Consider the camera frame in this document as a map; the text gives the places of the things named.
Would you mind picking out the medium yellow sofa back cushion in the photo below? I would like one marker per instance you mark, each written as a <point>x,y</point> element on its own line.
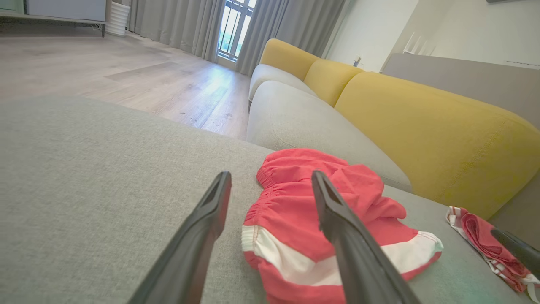
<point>329,78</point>

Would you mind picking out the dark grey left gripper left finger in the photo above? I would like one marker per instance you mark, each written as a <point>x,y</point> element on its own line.
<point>190,253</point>

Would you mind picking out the grey curtain beside lamp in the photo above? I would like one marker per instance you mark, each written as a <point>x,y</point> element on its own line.
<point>287,25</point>

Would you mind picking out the white ribbed plant pot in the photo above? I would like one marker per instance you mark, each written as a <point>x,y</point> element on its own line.
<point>118,19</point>

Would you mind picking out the dark framed wall picture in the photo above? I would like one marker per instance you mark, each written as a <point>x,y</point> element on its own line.
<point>502,1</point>

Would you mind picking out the small yellow sofa back cushion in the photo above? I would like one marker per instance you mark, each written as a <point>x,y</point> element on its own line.
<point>282,55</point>

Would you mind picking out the red white jersey shirt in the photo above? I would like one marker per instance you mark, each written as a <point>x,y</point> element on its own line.
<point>476,232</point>

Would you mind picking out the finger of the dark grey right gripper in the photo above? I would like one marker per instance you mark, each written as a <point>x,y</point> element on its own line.
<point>521,251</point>

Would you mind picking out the large yellow sofa back cushion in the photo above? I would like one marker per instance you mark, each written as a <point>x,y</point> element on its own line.
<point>422,139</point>

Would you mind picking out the grey green TV cabinet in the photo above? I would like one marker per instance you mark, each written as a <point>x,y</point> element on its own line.
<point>63,8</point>

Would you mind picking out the balcony window with railing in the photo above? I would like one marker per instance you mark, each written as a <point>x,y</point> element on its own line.
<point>242,29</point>

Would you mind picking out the pale grey sofa seat cushion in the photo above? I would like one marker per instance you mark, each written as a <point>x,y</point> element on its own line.
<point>270,76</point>

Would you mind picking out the red white sports shorts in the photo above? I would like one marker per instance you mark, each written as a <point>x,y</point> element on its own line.
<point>287,202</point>

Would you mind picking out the wall socket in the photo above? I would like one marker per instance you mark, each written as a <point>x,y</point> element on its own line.
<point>357,62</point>

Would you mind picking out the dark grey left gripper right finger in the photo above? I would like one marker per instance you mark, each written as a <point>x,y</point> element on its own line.
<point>363,266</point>

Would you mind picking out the grey and yellow sofa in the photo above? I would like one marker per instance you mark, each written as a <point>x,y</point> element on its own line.
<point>105,169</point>

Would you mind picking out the wide grey curtain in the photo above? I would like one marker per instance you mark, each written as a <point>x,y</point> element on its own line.
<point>177,21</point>

